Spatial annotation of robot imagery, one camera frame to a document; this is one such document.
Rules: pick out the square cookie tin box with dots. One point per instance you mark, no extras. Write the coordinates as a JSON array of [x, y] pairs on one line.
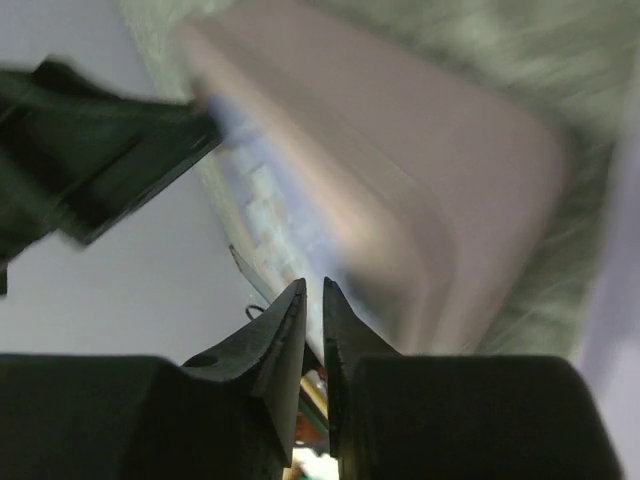
[[312, 423]]

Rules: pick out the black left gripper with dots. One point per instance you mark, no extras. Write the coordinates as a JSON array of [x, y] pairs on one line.
[[77, 158]]

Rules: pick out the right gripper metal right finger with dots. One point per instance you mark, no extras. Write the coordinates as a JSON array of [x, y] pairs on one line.
[[346, 341]]

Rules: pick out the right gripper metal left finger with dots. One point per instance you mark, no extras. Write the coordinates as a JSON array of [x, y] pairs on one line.
[[253, 378]]

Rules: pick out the silver tin lid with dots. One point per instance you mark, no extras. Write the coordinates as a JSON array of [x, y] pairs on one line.
[[421, 193]]

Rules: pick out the lavender plastic tray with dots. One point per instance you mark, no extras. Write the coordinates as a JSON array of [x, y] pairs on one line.
[[613, 312]]

